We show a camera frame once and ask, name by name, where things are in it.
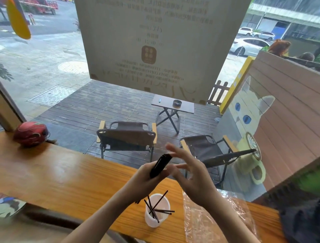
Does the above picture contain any person's left forearm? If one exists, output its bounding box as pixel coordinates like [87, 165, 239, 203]
[59, 186, 143, 243]

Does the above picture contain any person's right forearm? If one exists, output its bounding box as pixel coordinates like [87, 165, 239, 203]
[205, 190, 262, 243]

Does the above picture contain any large white car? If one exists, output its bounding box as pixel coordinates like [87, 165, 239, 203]
[229, 37, 271, 57]

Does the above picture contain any round manhole cover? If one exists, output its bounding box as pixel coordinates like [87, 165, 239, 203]
[57, 61, 89, 74]

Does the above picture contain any clear plastic bag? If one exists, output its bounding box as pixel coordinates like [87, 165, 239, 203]
[182, 189, 259, 243]

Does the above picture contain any grey folding table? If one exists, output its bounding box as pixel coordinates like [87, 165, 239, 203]
[151, 94, 195, 135]

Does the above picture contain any red helmet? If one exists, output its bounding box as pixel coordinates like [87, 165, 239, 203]
[13, 121, 50, 148]

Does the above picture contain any beige window poster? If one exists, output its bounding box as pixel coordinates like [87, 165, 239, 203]
[75, 0, 252, 106]

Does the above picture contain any dark curved chair back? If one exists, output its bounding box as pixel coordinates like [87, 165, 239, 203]
[19, 205, 137, 243]

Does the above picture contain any silver car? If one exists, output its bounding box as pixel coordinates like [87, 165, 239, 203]
[251, 31, 276, 42]

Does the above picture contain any dark grey cloth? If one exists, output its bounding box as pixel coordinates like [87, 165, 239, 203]
[278, 196, 320, 243]

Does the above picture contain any yellow post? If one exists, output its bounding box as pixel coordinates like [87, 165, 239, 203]
[219, 56, 256, 115]

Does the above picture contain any red cart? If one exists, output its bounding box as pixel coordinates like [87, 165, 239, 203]
[19, 0, 59, 15]

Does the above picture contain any wooden window frame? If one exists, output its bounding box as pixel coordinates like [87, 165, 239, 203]
[0, 82, 27, 132]

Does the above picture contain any brown folding chair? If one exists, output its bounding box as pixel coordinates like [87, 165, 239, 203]
[96, 121, 158, 163]
[179, 135, 241, 189]

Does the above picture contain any white plastic cup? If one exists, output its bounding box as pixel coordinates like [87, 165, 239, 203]
[144, 193, 171, 228]

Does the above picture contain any square manhole cover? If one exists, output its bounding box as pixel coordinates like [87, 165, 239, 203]
[27, 85, 77, 108]

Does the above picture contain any person's left hand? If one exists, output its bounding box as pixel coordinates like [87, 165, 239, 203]
[124, 161, 173, 201]

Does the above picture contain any person's right hand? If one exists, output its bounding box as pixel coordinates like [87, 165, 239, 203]
[165, 143, 220, 208]

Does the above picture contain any small brown picket fence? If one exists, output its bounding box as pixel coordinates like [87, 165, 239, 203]
[207, 80, 231, 106]

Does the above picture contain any black stirrer bundle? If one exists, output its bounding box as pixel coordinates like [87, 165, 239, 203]
[149, 153, 173, 179]

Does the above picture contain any white cat window sticker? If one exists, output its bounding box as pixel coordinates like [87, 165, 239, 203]
[224, 75, 276, 186]

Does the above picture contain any colourful printed paper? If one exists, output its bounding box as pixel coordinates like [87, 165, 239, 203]
[0, 195, 27, 219]

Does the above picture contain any wood plank planter wall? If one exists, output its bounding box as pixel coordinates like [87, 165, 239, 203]
[215, 51, 320, 201]

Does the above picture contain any loose black sticks group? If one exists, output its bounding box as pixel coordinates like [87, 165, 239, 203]
[143, 190, 175, 223]

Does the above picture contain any yellow window sticker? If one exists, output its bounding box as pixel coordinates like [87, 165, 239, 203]
[6, 0, 32, 40]

